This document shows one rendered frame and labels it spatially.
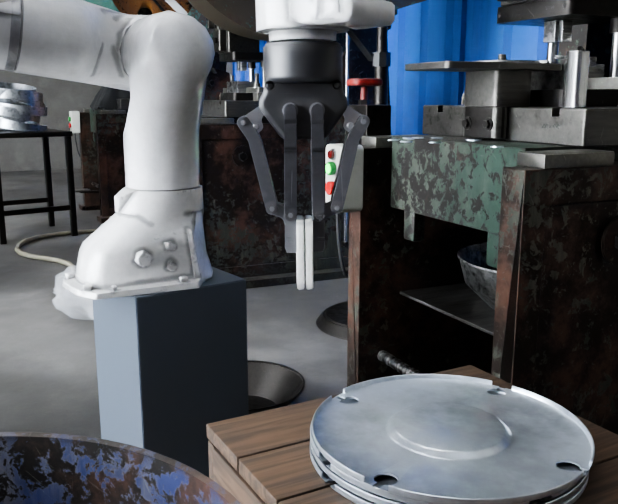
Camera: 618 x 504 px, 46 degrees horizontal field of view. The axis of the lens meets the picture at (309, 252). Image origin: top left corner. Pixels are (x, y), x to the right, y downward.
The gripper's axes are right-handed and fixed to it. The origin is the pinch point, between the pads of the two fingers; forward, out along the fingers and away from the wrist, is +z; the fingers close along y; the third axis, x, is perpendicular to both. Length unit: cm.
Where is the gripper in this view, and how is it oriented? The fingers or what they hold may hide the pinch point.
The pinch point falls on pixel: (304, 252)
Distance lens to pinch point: 72.6
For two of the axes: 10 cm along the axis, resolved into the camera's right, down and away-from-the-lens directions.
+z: 0.1, 9.8, 2.0
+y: -10.0, 0.1, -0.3
